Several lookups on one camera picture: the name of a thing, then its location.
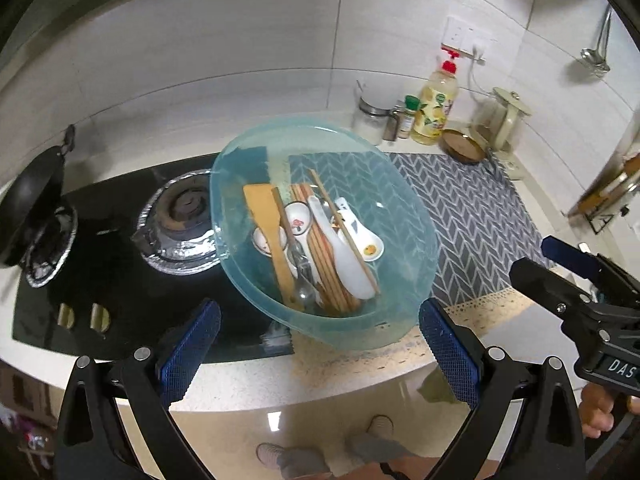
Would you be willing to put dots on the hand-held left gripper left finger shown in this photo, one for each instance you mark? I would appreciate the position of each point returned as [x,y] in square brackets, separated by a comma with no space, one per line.
[192,345]

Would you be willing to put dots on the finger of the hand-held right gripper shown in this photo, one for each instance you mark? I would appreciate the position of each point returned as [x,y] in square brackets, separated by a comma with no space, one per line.
[567,255]
[545,282]

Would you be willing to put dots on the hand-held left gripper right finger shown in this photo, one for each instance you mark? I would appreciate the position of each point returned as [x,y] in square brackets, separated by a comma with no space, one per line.
[445,350]

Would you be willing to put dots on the blue translucent plastic basin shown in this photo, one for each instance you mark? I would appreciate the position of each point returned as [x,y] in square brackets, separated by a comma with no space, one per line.
[400,270]

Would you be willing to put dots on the white spoon with flower print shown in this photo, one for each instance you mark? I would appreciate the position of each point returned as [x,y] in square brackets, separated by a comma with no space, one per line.
[262,245]

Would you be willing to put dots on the metal spoon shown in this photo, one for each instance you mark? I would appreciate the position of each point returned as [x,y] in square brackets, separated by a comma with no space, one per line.
[302,287]

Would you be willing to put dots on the white spoon with orange print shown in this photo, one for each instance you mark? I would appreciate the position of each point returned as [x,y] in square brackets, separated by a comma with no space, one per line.
[371,249]

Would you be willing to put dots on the white plastic rice paddle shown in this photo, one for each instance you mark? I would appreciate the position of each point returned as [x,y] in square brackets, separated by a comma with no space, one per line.
[347,260]

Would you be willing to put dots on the pile of wooden chopsticks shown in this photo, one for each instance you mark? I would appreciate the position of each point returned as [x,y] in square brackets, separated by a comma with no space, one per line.
[325,270]

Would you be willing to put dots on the wooden spatula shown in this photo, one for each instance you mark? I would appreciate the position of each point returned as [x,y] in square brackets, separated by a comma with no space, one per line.
[260,205]

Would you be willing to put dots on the white spoon with mushroom print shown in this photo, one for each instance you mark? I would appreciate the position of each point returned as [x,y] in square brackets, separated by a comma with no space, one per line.
[300,217]

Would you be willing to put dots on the person's right hand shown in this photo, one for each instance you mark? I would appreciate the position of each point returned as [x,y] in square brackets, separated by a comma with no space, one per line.
[597,410]

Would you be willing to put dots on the black gas stove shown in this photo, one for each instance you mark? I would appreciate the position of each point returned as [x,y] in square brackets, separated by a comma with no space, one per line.
[125,310]

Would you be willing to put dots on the wooden cutting board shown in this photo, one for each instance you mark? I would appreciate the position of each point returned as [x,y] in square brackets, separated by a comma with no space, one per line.
[615,185]

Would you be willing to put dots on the aluminium foil burner liner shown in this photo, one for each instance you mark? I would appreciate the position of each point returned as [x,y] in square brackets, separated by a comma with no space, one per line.
[175,257]
[50,271]

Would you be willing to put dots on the grey chevron lace-edged mat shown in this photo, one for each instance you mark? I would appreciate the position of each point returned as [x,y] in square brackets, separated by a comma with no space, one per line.
[465,220]

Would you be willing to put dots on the cream kettle base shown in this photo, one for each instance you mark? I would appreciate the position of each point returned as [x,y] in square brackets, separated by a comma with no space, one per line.
[510,167]

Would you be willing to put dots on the grey slipper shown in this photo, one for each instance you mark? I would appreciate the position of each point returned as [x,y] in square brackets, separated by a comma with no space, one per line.
[290,460]
[372,440]

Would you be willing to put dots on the person's leg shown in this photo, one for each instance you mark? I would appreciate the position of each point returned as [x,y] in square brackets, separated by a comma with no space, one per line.
[395,467]

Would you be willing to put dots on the cream glass electric kettle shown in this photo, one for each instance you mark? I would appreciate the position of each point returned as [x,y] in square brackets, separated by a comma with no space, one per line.
[505,120]

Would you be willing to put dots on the brown ceramic plate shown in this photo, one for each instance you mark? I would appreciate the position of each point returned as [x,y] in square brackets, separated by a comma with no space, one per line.
[460,147]

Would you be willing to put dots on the yellow dish soap pump bottle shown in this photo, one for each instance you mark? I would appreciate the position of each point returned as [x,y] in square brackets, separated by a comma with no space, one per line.
[432,115]

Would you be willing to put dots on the hanging metal ladle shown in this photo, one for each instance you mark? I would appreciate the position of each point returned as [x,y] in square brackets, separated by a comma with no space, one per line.
[595,57]

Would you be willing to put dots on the green-capped spice jar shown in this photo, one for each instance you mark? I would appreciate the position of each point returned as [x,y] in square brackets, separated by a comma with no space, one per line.
[406,120]

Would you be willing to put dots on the silver-capped spice jar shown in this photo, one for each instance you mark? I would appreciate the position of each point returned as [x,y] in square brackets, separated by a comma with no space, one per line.
[392,127]

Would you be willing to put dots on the black frying pan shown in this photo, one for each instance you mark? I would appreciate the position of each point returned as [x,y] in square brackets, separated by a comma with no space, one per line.
[30,200]

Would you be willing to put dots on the glass salt jar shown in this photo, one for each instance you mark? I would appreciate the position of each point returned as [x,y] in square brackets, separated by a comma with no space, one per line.
[369,127]

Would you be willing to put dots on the white wall socket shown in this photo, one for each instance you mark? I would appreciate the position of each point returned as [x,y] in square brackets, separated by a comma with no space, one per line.
[456,35]
[487,46]

